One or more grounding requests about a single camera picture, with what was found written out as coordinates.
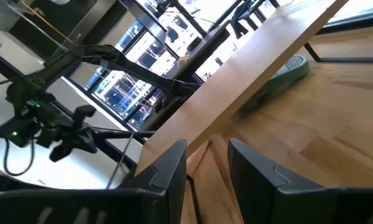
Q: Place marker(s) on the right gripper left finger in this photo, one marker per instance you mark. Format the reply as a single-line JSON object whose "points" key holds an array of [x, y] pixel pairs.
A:
{"points": [[81, 207]]}

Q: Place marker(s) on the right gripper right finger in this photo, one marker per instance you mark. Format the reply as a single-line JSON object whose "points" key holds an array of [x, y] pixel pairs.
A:
{"points": [[298, 205]]}

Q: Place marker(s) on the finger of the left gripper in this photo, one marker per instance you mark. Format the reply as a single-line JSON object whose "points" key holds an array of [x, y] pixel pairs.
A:
{"points": [[60, 153], [84, 114]]}

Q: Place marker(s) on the green slide sandal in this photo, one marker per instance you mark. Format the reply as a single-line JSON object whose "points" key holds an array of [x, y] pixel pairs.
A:
{"points": [[283, 77]]}

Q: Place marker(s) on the wooden shelf with black frame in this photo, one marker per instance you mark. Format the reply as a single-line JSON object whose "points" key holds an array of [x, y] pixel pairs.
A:
{"points": [[236, 77]]}

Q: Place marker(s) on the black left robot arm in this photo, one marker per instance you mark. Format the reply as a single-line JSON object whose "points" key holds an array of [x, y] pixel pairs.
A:
{"points": [[127, 67]]}

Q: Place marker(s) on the crumpled white tissue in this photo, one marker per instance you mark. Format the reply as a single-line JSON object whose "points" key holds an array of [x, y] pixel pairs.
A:
{"points": [[184, 61]]}

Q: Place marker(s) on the dark grey desk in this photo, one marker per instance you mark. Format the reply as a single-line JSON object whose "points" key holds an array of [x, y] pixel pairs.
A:
{"points": [[202, 49]]}

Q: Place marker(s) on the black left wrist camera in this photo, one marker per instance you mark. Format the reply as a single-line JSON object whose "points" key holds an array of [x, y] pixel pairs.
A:
{"points": [[18, 130]]}

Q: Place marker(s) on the black chair frame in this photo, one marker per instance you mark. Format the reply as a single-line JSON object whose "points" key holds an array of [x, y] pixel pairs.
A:
{"points": [[237, 26]]}

